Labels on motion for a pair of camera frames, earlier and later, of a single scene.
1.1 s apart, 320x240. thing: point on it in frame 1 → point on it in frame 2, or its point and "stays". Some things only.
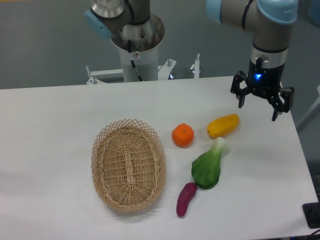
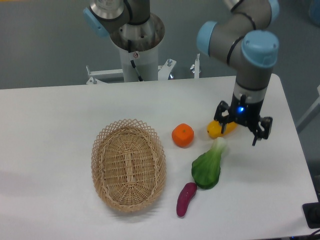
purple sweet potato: x=188 y=191 stays
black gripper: x=264 y=81 → x=245 y=113
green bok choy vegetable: x=206 y=168 stays
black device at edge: x=311 y=211 stays
